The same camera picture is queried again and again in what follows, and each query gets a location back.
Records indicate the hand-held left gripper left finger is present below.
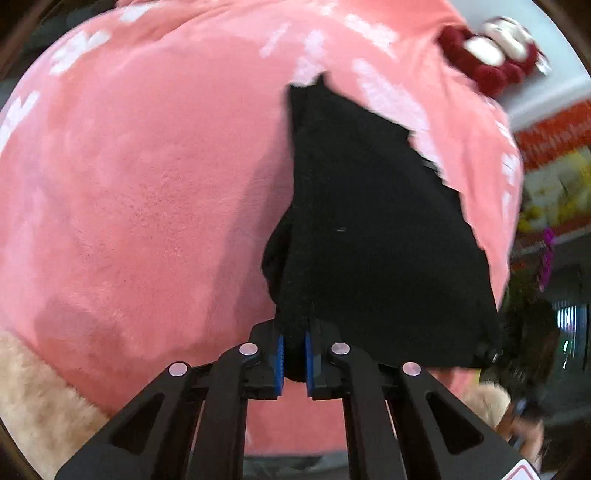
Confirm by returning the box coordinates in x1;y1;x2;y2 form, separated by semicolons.
54;320;285;480

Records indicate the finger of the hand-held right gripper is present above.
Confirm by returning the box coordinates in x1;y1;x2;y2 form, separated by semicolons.
475;339;505;368

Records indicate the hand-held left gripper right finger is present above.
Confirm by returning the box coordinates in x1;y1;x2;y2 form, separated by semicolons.
304;316;536;480

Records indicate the black shirt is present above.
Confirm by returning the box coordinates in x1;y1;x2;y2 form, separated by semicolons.
261;74;505;383

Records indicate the cream fluffy cloth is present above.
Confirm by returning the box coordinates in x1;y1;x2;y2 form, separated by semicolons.
462;382;512;430

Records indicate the purple orchid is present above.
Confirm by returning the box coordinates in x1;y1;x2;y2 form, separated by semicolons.
536;226;557;292

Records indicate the pink printed blanket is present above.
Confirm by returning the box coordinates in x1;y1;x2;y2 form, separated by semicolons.
0;0;525;455

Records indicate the red brick panel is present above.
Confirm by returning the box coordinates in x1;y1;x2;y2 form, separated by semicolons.
513;102;591;169

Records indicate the beige fluffy cloth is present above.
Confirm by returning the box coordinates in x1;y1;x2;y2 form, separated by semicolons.
0;330;112;479

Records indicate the red plush toy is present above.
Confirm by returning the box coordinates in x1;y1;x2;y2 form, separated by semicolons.
436;16;552;97

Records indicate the yellow wall poster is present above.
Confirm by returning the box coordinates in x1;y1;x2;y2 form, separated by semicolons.
517;148;591;234

